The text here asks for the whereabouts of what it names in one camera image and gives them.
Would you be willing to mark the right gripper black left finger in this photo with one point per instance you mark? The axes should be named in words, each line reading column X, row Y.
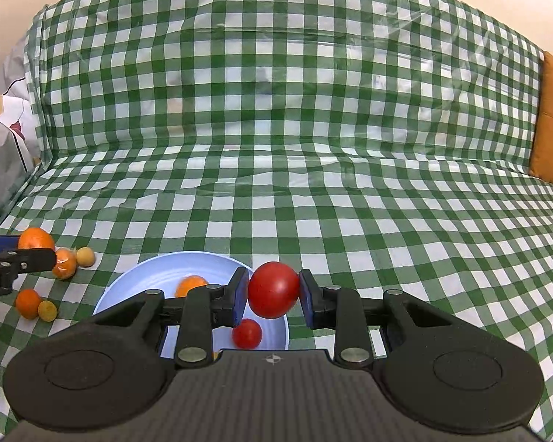
column 149, row 313

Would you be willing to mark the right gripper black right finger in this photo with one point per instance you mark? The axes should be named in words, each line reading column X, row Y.
column 398, row 315

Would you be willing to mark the large red tomato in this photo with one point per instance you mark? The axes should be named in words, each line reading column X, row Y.
column 273, row 290

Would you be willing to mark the tangerine in plate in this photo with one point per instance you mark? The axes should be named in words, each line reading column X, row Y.
column 188, row 283

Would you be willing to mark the small orange tangerine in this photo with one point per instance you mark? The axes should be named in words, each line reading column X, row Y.
column 27, row 303

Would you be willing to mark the light blue plate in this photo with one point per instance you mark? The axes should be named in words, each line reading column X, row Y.
column 166, row 272

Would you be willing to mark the small red tomato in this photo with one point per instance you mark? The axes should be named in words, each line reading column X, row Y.
column 247, row 335

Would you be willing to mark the small yellow round fruit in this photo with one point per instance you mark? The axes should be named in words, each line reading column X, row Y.
column 47, row 311

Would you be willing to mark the wrapped orange tangerine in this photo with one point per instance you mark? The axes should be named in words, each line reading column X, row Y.
column 66, row 264

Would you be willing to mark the grey white patterned blanket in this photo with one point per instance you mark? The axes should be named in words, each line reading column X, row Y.
column 19, row 145

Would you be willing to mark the green white checkered cloth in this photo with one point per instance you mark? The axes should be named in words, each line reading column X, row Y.
column 378, row 143

